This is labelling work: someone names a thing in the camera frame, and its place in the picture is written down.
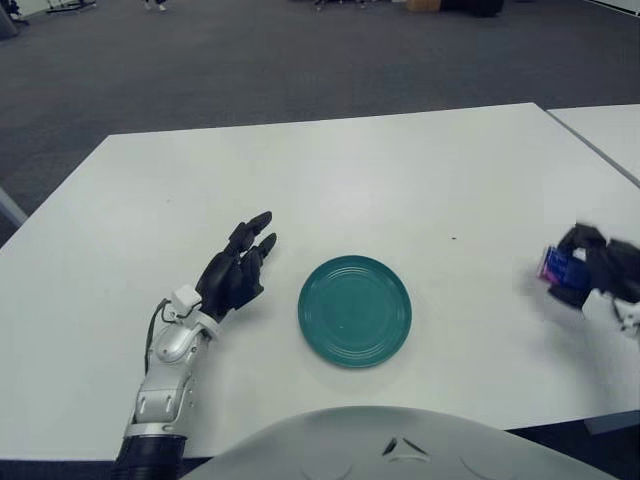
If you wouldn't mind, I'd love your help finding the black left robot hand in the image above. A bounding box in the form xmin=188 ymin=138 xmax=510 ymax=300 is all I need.
xmin=194 ymin=210 xmax=279 ymax=321

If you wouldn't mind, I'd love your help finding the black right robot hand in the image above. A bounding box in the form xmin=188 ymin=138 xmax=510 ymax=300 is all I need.
xmin=547 ymin=223 xmax=640 ymax=311

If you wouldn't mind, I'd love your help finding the blue purple gum pack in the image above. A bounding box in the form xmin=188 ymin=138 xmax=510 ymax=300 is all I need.
xmin=535 ymin=243 xmax=589 ymax=289

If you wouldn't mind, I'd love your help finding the teal round plate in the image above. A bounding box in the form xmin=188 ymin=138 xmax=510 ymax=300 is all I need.
xmin=297 ymin=255 xmax=413 ymax=370

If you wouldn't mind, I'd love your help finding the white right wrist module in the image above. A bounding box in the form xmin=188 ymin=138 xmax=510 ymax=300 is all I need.
xmin=582 ymin=289 xmax=624 ymax=331

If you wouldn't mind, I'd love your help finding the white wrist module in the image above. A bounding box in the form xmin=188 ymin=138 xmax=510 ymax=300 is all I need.
xmin=582 ymin=289 xmax=624 ymax=331
xmin=169 ymin=284 xmax=203 ymax=319

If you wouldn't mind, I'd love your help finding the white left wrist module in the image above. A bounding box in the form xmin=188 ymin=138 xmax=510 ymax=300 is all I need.
xmin=169 ymin=284 xmax=203 ymax=319

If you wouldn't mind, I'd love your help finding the white side table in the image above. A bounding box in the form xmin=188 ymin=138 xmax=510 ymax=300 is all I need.
xmin=544 ymin=103 xmax=640 ymax=184

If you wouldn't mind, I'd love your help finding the grey table leg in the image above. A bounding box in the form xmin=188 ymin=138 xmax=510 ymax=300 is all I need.
xmin=0 ymin=187 xmax=29 ymax=234

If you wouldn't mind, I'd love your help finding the grey robot torso shell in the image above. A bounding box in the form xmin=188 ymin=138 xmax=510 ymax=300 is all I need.
xmin=179 ymin=405 xmax=609 ymax=480

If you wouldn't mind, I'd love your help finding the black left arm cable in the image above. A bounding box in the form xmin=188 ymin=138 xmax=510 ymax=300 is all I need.
xmin=144 ymin=298 xmax=174 ymax=376

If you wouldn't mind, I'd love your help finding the grey table frame bracket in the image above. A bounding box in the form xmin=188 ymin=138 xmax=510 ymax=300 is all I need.
xmin=584 ymin=417 xmax=640 ymax=436

